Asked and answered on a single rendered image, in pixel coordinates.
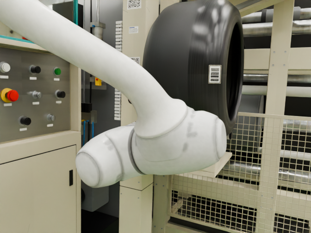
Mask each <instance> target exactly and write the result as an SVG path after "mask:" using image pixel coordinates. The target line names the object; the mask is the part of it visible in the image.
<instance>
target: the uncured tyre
mask: <svg viewBox="0 0 311 233"><path fill-rule="evenodd" d="M209 65H221V83H220V84H213V83H208V77H209ZM142 67H143V68H144V69H145V70H146V71H147V72H148V73H149V74H151V75H152V76H153V77H154V78H155V80H156V81H157V82H158V83H159V84H160V85H161V87H162V88H163V89H164V91H165V92H166V93H167V94H168V96H170V97H171V98H173V99H180V100H182V101H184V102H185V104H186V105H187V106H188V107H190V108H193V109H194V110H195V111H200V110H203V111H207V112H209V113H212V114H214V115H216V116H218V118H219V119H220V120H222V121H223V123H224V125H225V130H226V136H227V135H229V134H230V133H231V132H232V130H233V128H234V126H235V123H236V118H237V115H238V110H239V105H240V101H241V94H242V87H243V72H244V40H243V25H242V19H241V15H240V12H239V10H238V9H237V8H236V7H235V6H234V5H233V4H232V3H230V2H229V1H228V0H194V1H186V2H178V3H174V4H172V5H170V6H168V7H166V8H165V9H163V10H162V12H161V13H160V14H159V16H158V17H157V19H156V20H155V22H154V23H153V25H152V26H151V29H150V30H149V33H148V36H147V39H146V43H145V47H144V53H143V66H142Z"/></svg>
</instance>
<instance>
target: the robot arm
mask: <svg viewBox="0 0 311 233"><path fill-rule="evenodd" d="M0 21H1V22H2V23H3V24H5V25H6V26H8V27H9V28H10V29H12V30H13V31H15V32H16V33H18V34H19V35H21V36H23V37H24V38H26V39H28V40H29V41H31V42H33V43H35V44H36V45H38V46H40V47H42V48H44V49H45V50H47V51H49V52H51V53H53V54H55V55H56V56H58V57H60V58H62V59H64V60H66V61H68V62H69V63H71V64H73V65H75V66H77V67H79V68H80V69H82V70H84V71H86V72H88V73H90V74H91V75H93V76H95V77H97V78H99V79H100V80H102V81H104V82H106V83H107V84H110V85H111V86H113V87H114V88H116V89H117V90H119V91H120V92H121V93H122V94H124V95H125V96H126V97H127V98H128V99H129V101H130V102H131V103H132V105H133V106H134V108H135V110H136V112H137V121H135V122H133V123H131V124H128V125H126V126H120V127H117V128H114V129H111V130H108V131H106V132H103V133H101V134H99V135H97V136H96V137H94V138H92V139H91V140H90V141H88V142H87V143H86V144H85V145H84V146H83V147H82V148H81V149H80V150H79V152H78V153H77V155H76V158H75V164H76V169H77V172H78V174H79V176H80V178H81V180H82V181H83V182H84V183H85V184H86V185H88V186H90V187H92V188H100V187H105V186H109V185H113V184H115V183H116V182H118V181H125V180H127V179H130V178H133V177H137V176H141V175H148V174H155V175H174V174H182V173H188V172H194V171H199V170H202V169H205V168H207V167H210V166H212V165H213V164H215V163H217V162H218V161H219V160H220V158H221V157H222V156H223V155H224V154H225V151H226V145H227V139H226V130H225V125H224V123H223V121H222V120H220V119H219V118H218V116H216V115H214V114H212V113H209V112H207V111H203V110H200V111H195V110H194V109H193V108H190V107H188V106H187V105H186V104H185V102H184V101H182V100H180V99H173V98H171V97H170V96H168V94H167V93H166V92H165V91H164V89H163V88H162V87H161V85H160V84H159V83H158V82H157V81H156V80H155V78H154V77H153V76H152V75H151V74H149V73H148V72H147V71H146V70H145V69H144V68H143V67H141V66H140V65H139V64H138V63H136V62H135V61H133V60H132V59H131V58H129V57H127V56H126V55H124V54H123V53H121V52H120V51H118V50H116V49H115V48H113V47H112V46H110V45H109V44H107V43H105V42H103V41H102V40H100V39H99V38H97V37H95V36H94V35H92V34H91V33H89V32H87V31H86V30H84V29H82V28H81V27H79V26H78V25H76V24H74V23H73V22H71V21H69V20H68V19H66V18H65V17H63V16H61V15H60V14H58V13H56V12H55V11H53V10H51V9H50V8H48V7H47V6H46V5H44V4H43V3H41V2H40V1H38V0H0Z"/></svg>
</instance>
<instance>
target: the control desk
mask: <svg viewBox="0 0 311 233"><path fill-rule="evenodd" d="M80 149H81V69H80V68H79V67H77V66H75V65H73V64H71V63H69V62H68V61H66V60H64V59H62V58H60V57H58V56H56V55H55V54H53V53H51V52H49V51H47V50H45V49H44V48H42V47H40V46H38V45H36V44H33V43H26V42H21V41H16V40H11V39H5V38H0V233H81V178H80V176H79V174H78V172H77V169H76V164H75V158H76V155H77V153H78V152H79V150H80Z"/></svg>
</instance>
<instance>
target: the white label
mask: <svg viewBox="0 0 311 233"><path fill-rule="evenodd" d="M208 83H213V84H220V83H221V65H209V77H208Z"/></svg>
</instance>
